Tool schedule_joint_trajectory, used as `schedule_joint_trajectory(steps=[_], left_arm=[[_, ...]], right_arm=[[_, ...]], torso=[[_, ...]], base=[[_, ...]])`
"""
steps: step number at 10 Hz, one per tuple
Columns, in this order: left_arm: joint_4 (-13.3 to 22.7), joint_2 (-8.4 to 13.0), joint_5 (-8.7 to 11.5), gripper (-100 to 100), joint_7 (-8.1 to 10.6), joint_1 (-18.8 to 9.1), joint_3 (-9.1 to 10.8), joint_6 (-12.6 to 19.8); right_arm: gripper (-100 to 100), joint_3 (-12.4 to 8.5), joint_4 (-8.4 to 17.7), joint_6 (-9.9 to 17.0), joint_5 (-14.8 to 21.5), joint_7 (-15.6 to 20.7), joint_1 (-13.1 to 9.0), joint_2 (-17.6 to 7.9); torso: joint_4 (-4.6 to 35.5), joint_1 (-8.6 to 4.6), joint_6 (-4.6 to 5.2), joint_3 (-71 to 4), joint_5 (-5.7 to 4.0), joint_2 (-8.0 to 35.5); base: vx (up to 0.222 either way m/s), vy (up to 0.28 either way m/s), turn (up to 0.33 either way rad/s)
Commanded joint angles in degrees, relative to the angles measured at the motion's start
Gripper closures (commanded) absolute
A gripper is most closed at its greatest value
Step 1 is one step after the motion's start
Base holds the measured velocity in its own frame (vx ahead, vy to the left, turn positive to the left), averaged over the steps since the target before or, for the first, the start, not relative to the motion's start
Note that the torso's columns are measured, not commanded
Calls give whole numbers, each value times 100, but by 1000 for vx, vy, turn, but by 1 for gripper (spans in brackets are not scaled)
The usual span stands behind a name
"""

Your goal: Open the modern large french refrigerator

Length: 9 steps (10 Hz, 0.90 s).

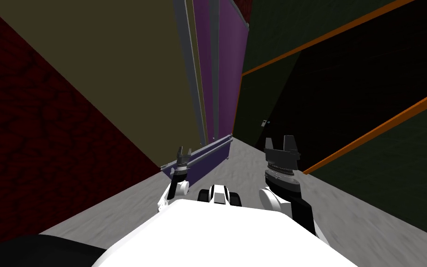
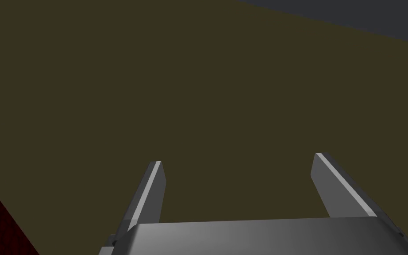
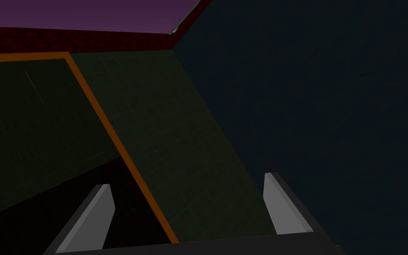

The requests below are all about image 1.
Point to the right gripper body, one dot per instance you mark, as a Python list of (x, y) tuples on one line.
[(281, 161)]

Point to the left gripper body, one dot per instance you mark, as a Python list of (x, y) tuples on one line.
[(182, 163)]

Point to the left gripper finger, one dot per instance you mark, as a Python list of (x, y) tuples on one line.
[(179, 152), (189, 152)]

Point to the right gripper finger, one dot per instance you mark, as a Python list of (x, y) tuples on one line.
[(289, 143), (268, 144)]

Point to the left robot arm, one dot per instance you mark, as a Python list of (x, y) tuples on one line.
[(173, 184)]

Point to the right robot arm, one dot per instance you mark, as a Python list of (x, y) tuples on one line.
[(291, 193)]

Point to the black door leaf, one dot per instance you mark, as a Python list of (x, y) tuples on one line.
[(347, 92)]

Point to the purple door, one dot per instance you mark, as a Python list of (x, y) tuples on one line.
[(232, 74)]

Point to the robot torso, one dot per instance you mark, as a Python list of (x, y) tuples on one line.
[(221, 237)]

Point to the violet panel with grey rail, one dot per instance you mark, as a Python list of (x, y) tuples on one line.
[(206, 163)]

